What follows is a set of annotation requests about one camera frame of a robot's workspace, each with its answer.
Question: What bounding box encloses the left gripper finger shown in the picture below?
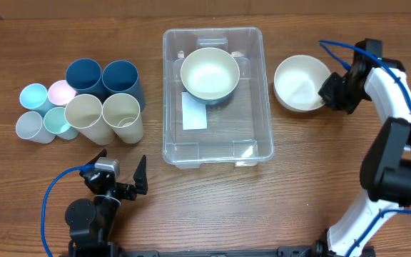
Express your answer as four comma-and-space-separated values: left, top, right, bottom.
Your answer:
133, 155, 148, 195
79, 148, 107, 176

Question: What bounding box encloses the beige tall cup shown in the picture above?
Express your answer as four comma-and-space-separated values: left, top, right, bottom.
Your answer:
102, 93, 143, 144
65, 94, 116, 146

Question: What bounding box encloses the cream bowl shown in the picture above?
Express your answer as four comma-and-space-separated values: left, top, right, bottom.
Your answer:
180, 47, 240, 99
274, 55, 331, 112

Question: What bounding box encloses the mint green small cup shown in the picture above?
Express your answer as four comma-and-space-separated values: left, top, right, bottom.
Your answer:
44, 107, 78, 140

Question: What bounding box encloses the pink small cup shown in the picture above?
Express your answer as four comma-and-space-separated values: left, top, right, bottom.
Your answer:
48, 80, 76, 107

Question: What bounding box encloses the grey small cup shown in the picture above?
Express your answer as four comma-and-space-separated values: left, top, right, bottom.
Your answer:
16, 111, 55, 143

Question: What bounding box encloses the dark blue tall cup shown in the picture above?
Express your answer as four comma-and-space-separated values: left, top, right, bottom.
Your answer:
102, 60, 146, 111
66, 59, 109, 102

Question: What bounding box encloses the light blue small cup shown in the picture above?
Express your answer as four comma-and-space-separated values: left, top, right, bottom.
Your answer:
19, 84, 55, 116

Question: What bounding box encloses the blue bowl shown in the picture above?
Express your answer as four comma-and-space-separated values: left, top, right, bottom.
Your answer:
185, 88, 234, 105

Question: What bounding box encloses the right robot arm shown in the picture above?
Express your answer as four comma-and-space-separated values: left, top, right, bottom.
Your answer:
317, 56, 411, 256

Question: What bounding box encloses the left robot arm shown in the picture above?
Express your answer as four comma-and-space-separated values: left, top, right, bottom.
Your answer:
65, 149, 148, 257

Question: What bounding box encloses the white paper label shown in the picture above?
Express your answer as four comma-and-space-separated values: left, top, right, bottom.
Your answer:
181, 92, 207, 130

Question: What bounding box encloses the clear plastic storage bin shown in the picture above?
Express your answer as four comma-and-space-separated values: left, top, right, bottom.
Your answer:
161, 26, 275, 170

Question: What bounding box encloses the left blue cable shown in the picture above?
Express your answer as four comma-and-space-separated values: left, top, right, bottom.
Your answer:
40, 163, 96, 257

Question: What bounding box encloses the blue cable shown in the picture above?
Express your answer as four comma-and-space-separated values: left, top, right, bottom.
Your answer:
40, 163, 96, 257
318, 39, 411, 133

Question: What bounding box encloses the right blue cable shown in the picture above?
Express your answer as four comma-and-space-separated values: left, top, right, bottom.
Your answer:
318, 39, 411, 133

